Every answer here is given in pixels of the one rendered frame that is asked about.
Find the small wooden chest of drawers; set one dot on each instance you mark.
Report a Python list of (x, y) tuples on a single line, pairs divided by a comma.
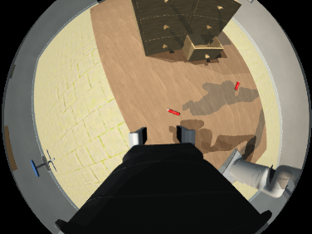
[(185, 33)]

